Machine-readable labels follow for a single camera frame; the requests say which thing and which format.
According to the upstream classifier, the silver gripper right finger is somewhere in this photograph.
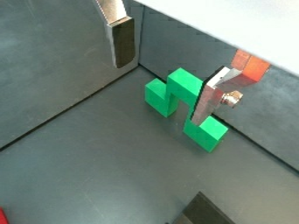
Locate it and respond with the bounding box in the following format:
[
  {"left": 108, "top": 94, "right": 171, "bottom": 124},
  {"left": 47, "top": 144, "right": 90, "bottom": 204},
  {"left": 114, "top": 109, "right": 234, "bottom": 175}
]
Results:
[{"left": 191, "top": 50, "right": 270, "bottom": 125}]

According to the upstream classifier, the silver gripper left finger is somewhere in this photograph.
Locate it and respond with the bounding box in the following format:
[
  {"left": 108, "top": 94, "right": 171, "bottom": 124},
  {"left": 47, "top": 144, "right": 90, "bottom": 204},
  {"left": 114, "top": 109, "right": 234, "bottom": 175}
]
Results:
[{"left": 92, "top": 0, "right": 136, "bottom": 68}]

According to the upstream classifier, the green stepped block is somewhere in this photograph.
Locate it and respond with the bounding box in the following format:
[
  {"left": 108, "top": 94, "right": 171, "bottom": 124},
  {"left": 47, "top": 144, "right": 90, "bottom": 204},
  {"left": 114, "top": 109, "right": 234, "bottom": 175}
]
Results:
[{"left": 144, "top": 68, "right": 229, "bottom": 152}]

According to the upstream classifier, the red base board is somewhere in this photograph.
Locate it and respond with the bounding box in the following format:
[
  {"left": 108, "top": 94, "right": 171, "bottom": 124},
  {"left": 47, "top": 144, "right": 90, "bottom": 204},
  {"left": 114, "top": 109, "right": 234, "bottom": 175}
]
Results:
[{"left": 0, "top": 207, "right": 10, "bottom": 224}]

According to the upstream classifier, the black angle bracket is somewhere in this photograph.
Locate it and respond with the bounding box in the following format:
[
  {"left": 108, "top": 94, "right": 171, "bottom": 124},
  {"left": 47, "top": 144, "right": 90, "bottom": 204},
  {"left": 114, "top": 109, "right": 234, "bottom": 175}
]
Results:
[{"left": 172, "top": 192, "right": 237, "bottom": 224}]

